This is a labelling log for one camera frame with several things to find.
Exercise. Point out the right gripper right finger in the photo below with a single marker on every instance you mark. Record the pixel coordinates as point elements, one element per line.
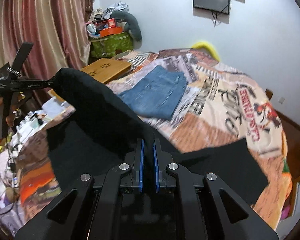
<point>160,163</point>

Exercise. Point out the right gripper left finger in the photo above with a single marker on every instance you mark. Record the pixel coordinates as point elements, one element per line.
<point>137,173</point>

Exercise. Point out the black pants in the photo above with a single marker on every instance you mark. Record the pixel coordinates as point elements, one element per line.
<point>103,129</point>

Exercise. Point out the folded blue jeans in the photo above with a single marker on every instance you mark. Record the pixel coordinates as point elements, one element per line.
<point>156,95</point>

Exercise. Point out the striped pink curtain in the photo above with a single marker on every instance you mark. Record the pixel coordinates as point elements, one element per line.
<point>55,27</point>

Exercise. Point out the wooden lap desk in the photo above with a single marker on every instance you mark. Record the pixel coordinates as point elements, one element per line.
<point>106,70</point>

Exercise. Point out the green patterned storage box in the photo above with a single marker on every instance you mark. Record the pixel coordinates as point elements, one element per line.
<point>111,45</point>

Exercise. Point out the orange box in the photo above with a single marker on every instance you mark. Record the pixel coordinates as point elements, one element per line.
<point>110,31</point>

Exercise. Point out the yellow pillow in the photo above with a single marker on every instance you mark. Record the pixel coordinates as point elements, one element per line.
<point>208,47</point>

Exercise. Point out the grey plush toy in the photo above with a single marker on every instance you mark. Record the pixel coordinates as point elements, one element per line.
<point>129,23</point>

